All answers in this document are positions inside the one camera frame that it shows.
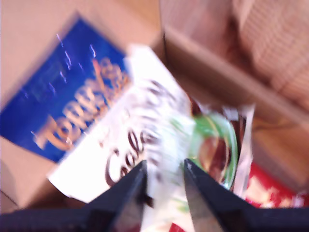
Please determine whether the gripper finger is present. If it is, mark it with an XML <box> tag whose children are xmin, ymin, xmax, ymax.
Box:
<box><xmin>184</xmin><ymin>159</ymin><xmax>256</xmax><ymax>232</ymax></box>
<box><xmin>90</xmin><ymin>159</ymin><xmax>154</xmax><ymax>232</ymax></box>

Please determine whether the red and yellow bag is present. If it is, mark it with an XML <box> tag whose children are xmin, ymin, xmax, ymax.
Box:
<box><xmin>169</xmin><ymin>162</ymin><xmax>309</xmax><ymax>232</ymax></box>

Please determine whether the white Galaxy truffle bag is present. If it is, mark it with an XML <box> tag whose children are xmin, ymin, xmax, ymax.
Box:
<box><xmin>47</xmin><ymin>44</ymin><xmax>196</xmax><ymax>204</ymax></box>

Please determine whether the white bag with green-brown swirl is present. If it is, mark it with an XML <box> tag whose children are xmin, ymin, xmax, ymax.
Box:
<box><xmin>144</xmin><ymin>98</ymin><xmax>256</xmax><ymax>232</ymax></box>

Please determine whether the blue Terry's bag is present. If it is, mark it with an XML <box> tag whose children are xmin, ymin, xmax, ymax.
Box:
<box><xmin>0</xmin><ymin>13</ymin><xmax>132</xmax><ymax>163</ymax></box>

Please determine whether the brown cardboard box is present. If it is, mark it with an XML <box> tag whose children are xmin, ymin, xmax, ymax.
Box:
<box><xmin>0</xmin><ymin>0</ymin><xmax>309</xmax><ymax>213</ymax></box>

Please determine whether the woven wicker basket with handle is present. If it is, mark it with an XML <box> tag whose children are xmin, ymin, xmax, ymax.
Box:
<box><xmin>233</xmin><ymin>0</ymin><xmax>309</xmax><ymax>109</ymax></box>

